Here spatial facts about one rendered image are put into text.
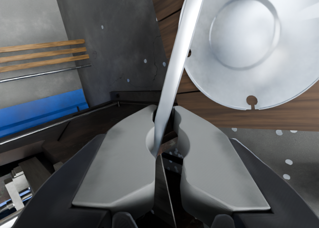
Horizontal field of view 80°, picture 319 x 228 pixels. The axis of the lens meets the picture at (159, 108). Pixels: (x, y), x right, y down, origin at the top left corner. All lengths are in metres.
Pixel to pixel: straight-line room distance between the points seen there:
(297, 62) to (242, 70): 0.09
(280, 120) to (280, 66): 0.10
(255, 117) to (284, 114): 0.05
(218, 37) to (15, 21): 1.73
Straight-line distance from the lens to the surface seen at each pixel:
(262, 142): 0.87
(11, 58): 1.65
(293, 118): 0.41
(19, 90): 1.89
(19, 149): 0.97
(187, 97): 0.50
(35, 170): 0.77
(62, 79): 1.96
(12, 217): 0.66
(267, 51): 0.39
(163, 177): 0.82
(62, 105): 1.92
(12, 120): 1.86
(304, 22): 0.38
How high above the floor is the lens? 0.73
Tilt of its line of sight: 40 degrees down
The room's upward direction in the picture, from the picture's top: 114 degrees counter-clockwise
